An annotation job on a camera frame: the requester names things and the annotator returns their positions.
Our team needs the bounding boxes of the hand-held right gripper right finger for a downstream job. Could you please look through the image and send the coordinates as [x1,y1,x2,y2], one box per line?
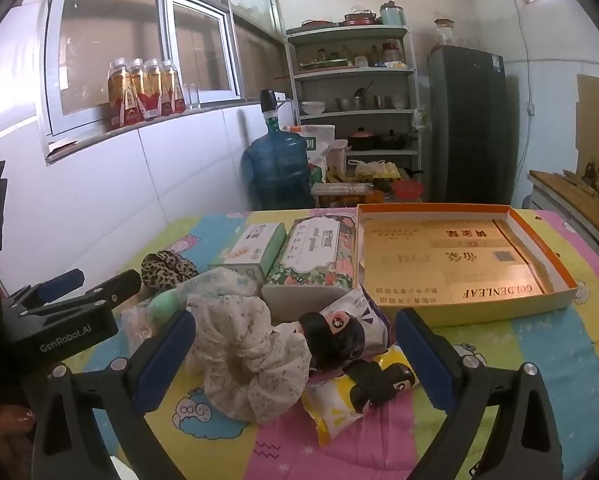
[394,306,565,480]

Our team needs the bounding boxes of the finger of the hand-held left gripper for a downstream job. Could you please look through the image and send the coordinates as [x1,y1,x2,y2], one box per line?
[9,267,86,317]
[29,269,143,318]

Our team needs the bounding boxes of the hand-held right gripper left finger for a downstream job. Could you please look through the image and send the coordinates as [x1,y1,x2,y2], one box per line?
[29,309,197,480]

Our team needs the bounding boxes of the leopard print scrunchie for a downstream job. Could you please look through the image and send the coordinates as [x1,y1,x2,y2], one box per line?
[140,251,200,293]

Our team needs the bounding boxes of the purple white plastic packet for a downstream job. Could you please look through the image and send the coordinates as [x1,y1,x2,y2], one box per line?
[298,287,396,376]

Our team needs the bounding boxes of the green white tissue pack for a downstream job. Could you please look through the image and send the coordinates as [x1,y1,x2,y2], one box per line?
[176,266,261,307]

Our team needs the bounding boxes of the orange rimmed cardboard box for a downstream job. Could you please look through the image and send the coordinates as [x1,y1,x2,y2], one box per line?
[354,203,579,328]

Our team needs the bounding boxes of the yellow plastic packet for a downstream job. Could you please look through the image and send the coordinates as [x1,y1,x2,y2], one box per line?
[301,344,421,450]

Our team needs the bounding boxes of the person's left hand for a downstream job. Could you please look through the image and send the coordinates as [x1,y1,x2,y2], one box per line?
[0,400,37,461]

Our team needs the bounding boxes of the colourful cartoon printed blanket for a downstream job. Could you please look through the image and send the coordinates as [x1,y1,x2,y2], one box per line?
[0,207,599,480]

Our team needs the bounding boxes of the green white carton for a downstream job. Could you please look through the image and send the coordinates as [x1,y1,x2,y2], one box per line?
[209,222,287,286]

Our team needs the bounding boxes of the floral tissue pack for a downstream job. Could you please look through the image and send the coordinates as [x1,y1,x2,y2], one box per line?
[262,215,357,323]

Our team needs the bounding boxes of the red plastic basin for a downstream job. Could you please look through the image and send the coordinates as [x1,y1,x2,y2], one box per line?
[392,180,425,202]

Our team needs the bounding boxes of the clear lidded food tray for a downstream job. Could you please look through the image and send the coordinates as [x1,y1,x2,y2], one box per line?
[311,182,373,199]

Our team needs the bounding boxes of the egg tray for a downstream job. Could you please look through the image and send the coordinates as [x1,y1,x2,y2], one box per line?
[354,160,403,184]

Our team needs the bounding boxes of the blue water jug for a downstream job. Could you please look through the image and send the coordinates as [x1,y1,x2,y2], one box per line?
[243,117,313,211]

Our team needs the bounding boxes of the grey kitchen counter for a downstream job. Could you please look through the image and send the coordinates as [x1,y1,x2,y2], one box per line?
[522,180,599,261]

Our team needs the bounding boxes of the bunch of bananas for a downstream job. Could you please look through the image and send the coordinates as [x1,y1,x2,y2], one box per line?
[327,165,356,185]

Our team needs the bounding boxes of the black wok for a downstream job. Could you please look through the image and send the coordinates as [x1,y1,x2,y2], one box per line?
[378,130,420,151]

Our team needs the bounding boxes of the wooden cutting board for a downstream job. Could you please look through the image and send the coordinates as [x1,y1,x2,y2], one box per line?
[528,170,599,235]

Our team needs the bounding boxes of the white plastic container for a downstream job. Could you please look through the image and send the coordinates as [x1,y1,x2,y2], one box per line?
[327,140,349,169]

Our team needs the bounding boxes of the red lidded black pot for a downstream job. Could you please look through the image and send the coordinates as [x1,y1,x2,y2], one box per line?
[348,128,379,152]

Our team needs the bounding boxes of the black water pump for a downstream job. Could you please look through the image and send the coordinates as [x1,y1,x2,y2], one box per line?
[259,89,288,121]

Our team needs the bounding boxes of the dark refrigerator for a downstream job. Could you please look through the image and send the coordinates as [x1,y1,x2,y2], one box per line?
[427,45,513,206]

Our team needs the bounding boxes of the white flour sack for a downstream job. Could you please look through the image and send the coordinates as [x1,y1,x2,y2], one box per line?
[299,125,336,171]

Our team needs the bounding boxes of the aluminium sliding window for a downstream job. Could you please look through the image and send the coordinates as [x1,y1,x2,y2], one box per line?
[44,0,245,138]

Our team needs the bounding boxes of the steel pot with ladle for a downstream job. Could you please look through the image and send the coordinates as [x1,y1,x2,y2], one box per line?
[337,82,366,111]

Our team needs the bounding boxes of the white metal shelf rack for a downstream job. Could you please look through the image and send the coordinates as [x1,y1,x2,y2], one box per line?
[284,25,423,201]

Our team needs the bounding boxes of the row of condiment jars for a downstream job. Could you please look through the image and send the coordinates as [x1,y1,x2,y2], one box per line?
[299,40,411,69]

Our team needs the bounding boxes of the clear glass jar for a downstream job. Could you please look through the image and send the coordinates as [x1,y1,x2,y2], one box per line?
[433,19,456,47]

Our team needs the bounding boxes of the teal lidded jar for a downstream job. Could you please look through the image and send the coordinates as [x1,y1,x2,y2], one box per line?
[379,1,406,27]

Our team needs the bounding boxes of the red cooking pans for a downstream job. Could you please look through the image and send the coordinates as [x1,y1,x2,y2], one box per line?
[339,6,383,27]

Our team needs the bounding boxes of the wall cable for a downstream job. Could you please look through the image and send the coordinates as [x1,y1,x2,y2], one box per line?
[498,0,533,106]

